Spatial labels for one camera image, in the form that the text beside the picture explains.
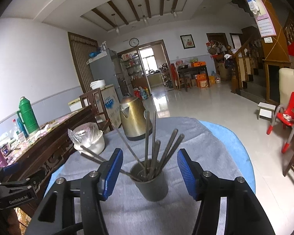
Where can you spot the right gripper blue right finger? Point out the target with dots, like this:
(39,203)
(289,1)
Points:
(191,172)

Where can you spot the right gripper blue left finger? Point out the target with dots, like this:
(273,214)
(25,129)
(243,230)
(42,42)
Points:
(109,172)

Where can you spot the dark metal chopstick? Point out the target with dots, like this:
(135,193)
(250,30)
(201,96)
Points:
(170,142)
(172,150)
(156,151)

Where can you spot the grey perforated utensil holder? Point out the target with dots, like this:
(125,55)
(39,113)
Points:
(153,190)

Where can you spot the white bowl with plastic bag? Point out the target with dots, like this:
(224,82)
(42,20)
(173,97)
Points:
(88,136)

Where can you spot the blue table underlay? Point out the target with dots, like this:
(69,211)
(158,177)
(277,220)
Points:
(236,150)

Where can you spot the dark carved wooden sideboard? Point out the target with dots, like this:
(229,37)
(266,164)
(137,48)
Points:
(49,152)

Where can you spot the clear plastic water bottle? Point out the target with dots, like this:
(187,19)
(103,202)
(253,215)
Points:
(16,129)

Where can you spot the gold electric kettle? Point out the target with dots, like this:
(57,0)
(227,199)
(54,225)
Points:
(133,117)

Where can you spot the white chest freezer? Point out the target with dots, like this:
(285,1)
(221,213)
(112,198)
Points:
(111,102)

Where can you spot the wooden chair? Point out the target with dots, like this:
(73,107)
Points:
(94,99)

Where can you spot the green thermos flask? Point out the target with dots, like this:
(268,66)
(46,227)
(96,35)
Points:
(27,117)

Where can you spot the white basin on freezer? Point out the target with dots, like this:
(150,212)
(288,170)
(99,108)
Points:
(98,84)

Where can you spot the small white step stool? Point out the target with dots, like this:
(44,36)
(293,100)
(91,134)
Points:
(266,110)

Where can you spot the dark wooden side table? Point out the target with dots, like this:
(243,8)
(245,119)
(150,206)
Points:
(193,71)

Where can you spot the grey refrigerator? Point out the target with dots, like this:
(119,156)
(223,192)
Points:
(107,66)

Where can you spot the orange box on side table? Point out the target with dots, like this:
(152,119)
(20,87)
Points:
(198,63)

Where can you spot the red child chair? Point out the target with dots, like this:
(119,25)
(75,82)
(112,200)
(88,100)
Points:
(284,113)

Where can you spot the beige sofa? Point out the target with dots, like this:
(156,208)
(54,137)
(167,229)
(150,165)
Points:
(286,85)

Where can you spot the round wall clock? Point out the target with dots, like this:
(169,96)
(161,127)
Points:
(134,42)

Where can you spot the framed wall picture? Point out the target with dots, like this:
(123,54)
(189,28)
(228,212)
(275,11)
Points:
(187,41)

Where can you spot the wall calendar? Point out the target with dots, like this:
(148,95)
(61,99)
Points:
(262,18)

